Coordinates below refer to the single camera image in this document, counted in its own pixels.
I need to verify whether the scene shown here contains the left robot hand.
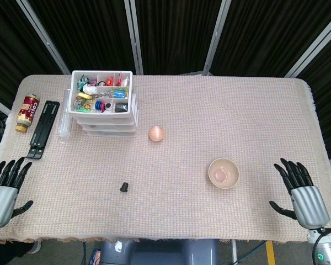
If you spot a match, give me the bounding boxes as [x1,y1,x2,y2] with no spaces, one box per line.
[0,156,34,229]

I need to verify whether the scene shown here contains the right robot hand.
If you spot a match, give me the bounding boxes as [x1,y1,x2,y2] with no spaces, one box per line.
[269,157,330,230]

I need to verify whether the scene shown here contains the white plastic drawer organizer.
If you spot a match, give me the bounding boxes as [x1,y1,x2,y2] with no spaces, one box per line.
[68,70,140,138]

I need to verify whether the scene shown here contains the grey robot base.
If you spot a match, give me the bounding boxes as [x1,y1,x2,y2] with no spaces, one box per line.
[99,238,218,265]

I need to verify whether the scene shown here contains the black white sneaker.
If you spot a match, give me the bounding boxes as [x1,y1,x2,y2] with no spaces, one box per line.
[26,240,42,254]

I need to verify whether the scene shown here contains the beige bowl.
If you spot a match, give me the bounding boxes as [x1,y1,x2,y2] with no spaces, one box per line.
[208,157,240,189]

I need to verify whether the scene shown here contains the metal table leg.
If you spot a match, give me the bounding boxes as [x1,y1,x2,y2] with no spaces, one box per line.
[230,238,238,263]

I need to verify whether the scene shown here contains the Costa coffee bottle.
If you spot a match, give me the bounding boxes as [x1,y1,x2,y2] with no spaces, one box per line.
[15,93,41,134]

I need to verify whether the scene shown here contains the black folding stand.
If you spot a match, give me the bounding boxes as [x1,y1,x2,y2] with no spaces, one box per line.
[25,100,61,160]

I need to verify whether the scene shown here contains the clear plastic tube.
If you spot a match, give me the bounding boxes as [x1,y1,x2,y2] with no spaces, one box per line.
[57,89,72,144]

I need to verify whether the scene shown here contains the colourful candy wrappers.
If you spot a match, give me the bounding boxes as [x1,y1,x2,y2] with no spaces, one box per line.
[73,98,96,113]

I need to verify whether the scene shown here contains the green candy pack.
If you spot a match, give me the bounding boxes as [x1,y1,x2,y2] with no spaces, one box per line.
[76,74,89,89]

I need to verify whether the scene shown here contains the beige woven tablecloth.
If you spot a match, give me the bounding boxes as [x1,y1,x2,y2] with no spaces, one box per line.
[0,73,331,243]

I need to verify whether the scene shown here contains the blue green packet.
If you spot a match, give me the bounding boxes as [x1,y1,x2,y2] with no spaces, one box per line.
[110,87,130,99]

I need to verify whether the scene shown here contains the peach ball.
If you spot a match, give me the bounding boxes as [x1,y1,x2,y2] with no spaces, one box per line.
[148,125,166,142]

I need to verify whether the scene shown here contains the red white packet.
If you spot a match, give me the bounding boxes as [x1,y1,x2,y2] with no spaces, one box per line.
[115,73,129,88]

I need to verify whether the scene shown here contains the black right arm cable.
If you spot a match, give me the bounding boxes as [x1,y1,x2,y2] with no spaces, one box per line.
[313,227,331,265]

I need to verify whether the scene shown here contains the blue cable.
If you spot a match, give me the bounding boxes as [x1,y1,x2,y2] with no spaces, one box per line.
[236,239,267,262]

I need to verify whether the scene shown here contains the metal keychain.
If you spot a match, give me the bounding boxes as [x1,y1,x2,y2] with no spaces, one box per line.
[91,92,113,100]

